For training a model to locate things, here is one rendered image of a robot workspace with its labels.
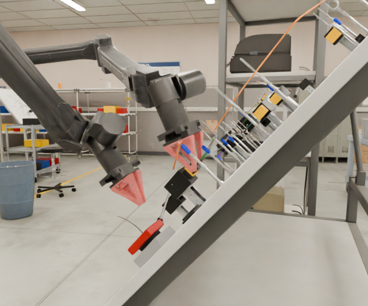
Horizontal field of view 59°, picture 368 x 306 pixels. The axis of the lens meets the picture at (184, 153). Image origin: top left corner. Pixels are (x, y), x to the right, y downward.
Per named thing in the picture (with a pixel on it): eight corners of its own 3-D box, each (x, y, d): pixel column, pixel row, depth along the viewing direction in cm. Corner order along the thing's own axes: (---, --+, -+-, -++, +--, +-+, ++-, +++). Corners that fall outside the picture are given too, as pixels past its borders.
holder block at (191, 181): (183, 193, 75) (171, 181, 75) (198, 177, 72) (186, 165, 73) (176, 200, 71) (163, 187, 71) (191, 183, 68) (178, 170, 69)
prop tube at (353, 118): (357, 180, 125) (347, 101, 122) (356, 178, 127) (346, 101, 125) (366, 179, 124) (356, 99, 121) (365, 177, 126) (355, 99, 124)
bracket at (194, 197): (203, 204, 73) (188, 189, 74) (210, 198, 72) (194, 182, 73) (196, 212, 69) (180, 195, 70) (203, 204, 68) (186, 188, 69)
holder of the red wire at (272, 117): (291, 115, 122) (270, 96, 123) (284, 122, 111) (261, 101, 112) (282, 124, 124) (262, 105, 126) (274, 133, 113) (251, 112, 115)
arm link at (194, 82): (137, 104, 77) (132, 68, 73) (176, 91, 83) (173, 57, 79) (166, 119, 69) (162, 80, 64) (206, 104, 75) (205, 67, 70)
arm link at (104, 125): (67, 116, 79) (56, 145, 74) (79, 90, 71) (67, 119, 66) (113, 135, 84) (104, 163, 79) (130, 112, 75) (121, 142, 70)
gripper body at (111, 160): (143, 164, 81) (126, 140, 82) (119, 174, 72) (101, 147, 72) (126, 177, 84) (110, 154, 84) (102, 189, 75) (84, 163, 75)
